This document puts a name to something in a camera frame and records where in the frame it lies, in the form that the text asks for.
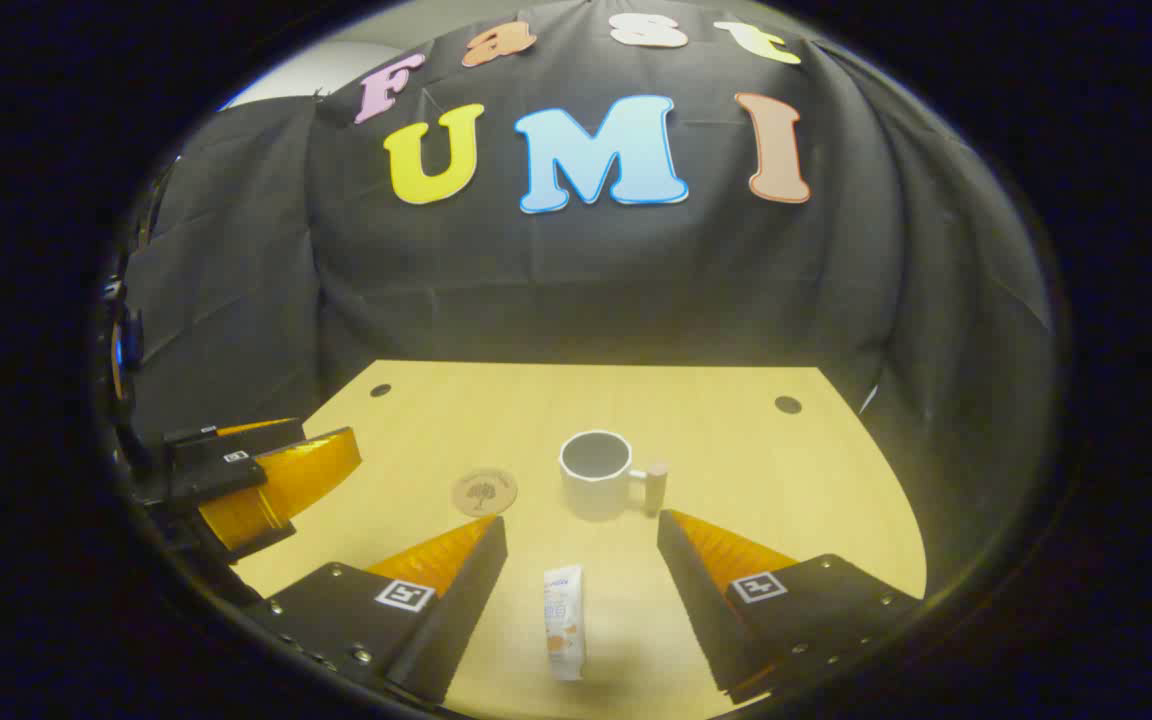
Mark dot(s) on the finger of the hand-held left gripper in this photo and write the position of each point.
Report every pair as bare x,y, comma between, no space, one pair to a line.
236,440
306,480

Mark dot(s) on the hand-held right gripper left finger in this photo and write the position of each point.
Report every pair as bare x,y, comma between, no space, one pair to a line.
476,590

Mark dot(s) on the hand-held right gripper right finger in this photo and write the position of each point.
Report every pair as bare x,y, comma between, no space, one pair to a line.
686,590

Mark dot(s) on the white toothpaste tube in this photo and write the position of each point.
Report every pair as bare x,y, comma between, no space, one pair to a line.
564,620

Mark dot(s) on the round cork coaster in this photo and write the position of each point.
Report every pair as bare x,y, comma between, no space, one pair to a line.
484,492

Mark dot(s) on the wooden desktop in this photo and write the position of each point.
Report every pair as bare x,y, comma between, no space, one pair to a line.
736,470

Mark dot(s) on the small white strip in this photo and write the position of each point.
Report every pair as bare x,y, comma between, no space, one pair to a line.
869,399

